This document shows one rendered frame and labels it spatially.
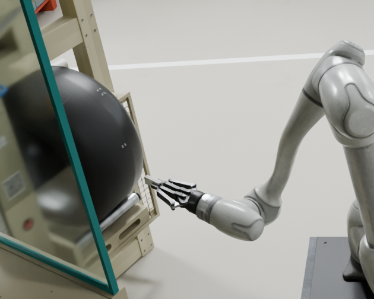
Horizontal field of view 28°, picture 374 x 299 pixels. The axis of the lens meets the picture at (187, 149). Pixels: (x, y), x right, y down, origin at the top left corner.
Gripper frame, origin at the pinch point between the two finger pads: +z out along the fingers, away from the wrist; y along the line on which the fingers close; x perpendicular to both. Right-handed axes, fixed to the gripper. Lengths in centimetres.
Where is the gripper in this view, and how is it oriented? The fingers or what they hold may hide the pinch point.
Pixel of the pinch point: (154, 182)
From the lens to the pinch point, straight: 246.3
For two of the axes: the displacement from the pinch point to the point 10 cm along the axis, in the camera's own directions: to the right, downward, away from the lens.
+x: 0.7, 8.0, 6.0
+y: -6.1, 5.0, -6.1
